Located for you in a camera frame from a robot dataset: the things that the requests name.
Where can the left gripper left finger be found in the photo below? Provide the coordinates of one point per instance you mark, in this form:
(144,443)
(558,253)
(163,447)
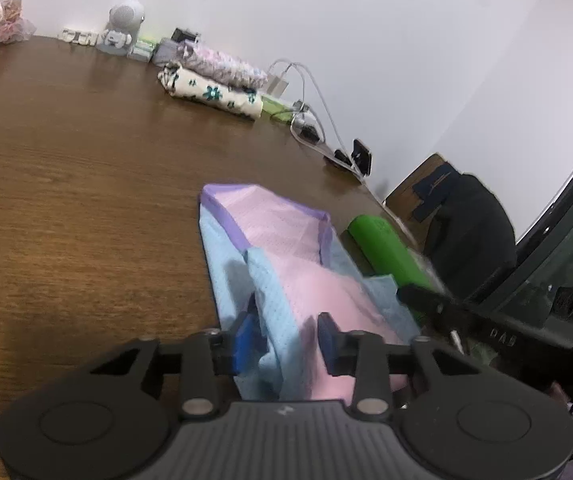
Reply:
(198,361)

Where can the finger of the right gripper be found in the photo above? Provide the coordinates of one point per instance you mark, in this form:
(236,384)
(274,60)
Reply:
(435,307)

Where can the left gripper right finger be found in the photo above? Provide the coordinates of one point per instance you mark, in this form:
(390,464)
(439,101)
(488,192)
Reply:
(388,377)

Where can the pink blue mesh garment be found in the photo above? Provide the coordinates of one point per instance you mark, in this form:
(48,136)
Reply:
(287,260)

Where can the green plastic roll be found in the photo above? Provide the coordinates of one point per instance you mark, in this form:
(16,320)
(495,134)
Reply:
(388,254)

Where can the dark jacket on chair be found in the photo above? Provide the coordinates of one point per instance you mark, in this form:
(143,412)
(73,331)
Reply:
(470,238)

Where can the black phone stand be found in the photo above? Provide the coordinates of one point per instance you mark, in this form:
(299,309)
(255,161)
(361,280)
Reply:
(359,161)

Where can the green transparent box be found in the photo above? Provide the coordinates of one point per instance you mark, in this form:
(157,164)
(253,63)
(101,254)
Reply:
(274,109)

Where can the cream floral folded cloth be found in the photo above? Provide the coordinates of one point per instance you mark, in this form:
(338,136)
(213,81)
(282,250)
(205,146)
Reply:
(181,83)

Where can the pink floral folded cloth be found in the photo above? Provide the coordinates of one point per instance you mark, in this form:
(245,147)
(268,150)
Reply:
(220,66)

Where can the small black box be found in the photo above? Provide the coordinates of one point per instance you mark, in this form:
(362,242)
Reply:
(180,35)

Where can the white robot figurine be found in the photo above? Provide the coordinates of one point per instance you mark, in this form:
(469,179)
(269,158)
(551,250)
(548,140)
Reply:
(122,29)

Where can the white dominoes row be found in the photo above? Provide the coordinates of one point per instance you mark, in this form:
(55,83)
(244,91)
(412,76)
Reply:
(84,39)

